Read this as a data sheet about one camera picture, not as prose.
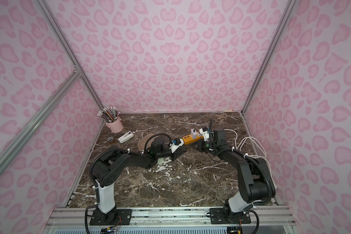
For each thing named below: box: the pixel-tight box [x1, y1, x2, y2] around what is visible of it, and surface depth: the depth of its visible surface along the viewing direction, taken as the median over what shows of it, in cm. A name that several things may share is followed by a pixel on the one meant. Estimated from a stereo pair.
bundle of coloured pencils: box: [97, 106, 121, 122], surface depth 105 cm
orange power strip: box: [182, 133, 204, 145], surface depth 103 cm
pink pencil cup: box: [104, 117, 124, 134], surface depth 105 cm
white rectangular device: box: [117, 130, 135, 144], surface depth 105 cm
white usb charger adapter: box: [190, 128, 198, 139], surface depth 100 cm
